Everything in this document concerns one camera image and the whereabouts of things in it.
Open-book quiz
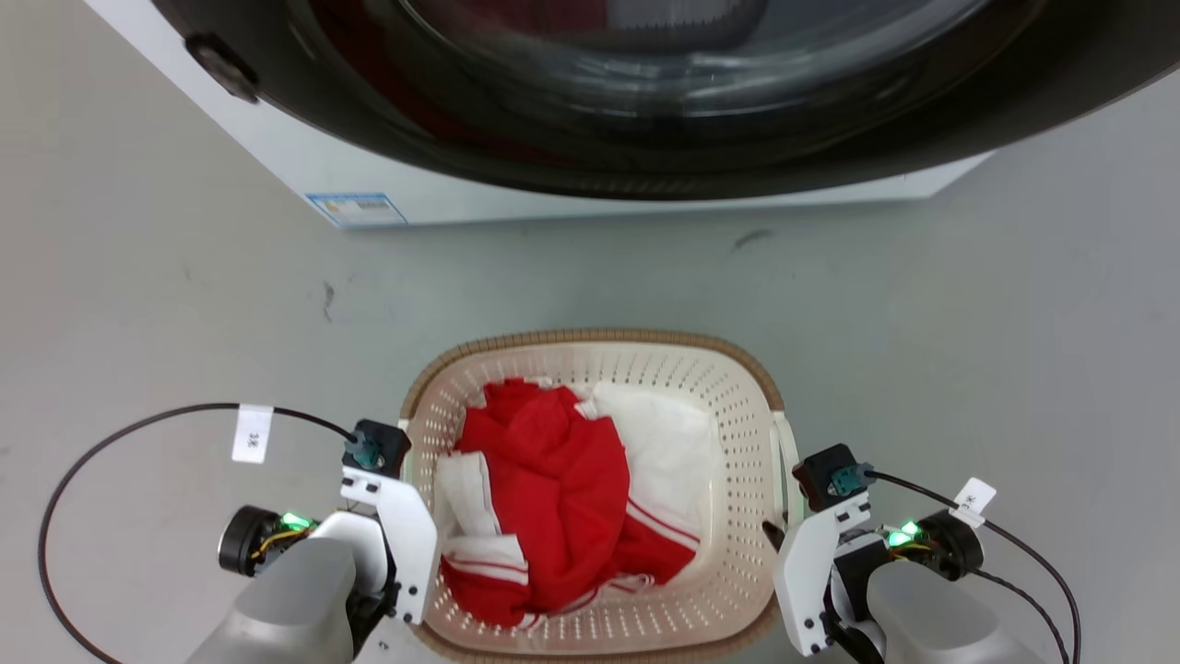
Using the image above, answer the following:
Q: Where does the twisted black right arm cable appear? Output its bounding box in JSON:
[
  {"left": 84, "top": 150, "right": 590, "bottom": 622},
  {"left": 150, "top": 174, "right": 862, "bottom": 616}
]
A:
[{"left": 973, "top": 568, "right": 1072, "bottom": 664}]

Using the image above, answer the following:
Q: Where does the white washing machine body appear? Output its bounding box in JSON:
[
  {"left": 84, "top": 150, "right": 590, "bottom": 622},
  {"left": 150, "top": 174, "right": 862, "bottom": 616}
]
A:
[{"left": 83, "top": 0, "right": 997, "bottom": 229}]

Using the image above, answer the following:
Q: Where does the cream perforated laundry basket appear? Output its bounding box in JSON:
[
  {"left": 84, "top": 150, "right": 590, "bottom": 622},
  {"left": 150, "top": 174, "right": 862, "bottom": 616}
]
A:
[{"left": 398, "top": 328, "right": 805, "bottom": 664}]

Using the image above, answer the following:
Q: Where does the black door latch knob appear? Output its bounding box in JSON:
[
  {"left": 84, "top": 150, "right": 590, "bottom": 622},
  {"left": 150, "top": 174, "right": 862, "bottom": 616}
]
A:
[{"left": 183, "top": 34, "right": 261, "bottom": 104}]

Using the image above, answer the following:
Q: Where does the dark round washing machine door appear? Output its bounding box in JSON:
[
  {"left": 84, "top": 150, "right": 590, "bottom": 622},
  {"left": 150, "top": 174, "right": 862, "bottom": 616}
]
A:
[{"left": 150, "top": 0, "right": 1180, "bottom": 202}]

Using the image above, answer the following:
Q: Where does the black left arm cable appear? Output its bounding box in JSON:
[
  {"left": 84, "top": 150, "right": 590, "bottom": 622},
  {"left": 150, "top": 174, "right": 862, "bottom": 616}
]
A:
[{"left": 37, "top": 402, "right": 360, "bottom": 664}]

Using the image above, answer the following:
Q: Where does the white right cable tag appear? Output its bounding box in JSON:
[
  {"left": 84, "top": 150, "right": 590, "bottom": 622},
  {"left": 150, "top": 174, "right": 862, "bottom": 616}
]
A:
[{"left": 949, "top": 477, "right": 998, "bottom": 528}]

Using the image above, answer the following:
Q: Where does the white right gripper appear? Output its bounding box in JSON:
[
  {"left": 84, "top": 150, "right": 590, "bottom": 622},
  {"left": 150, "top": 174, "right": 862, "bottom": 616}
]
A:
[{"left": 761, "top": 492, "right": 873, "bottom": 658}]

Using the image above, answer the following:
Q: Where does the red garment with white stripes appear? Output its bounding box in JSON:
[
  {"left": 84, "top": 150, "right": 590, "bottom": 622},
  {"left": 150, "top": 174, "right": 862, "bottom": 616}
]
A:
[{"left": 440, "top": 377, "right": 700, "bottom": 629}]

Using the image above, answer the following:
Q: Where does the white cable tag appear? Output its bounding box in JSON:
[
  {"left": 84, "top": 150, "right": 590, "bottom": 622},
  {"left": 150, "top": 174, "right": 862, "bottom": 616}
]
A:
[
  {"left": 949, "top": 477, "right": 998, "bottom": 528},
  {"left": 230, "top": 404, "right": 276, "bottom": 465}
]

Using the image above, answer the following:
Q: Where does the blue energy label sticker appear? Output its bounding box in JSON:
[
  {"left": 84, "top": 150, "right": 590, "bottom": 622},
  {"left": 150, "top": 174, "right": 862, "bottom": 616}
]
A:
[{"left": 305, "top": 192, "right": 408, "bottom": 228}]

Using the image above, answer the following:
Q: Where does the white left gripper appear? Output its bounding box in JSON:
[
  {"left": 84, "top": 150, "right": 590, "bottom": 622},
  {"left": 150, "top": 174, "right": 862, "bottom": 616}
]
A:
[{"left": 339, "top": 466, "right": 440, "bottom": 626}]

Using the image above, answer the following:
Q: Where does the white left cable tag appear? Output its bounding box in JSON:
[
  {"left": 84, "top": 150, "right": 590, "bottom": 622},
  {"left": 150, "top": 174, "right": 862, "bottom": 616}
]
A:
[{"left": 230, "top": 404, "right": 276, "bottom": 465}]

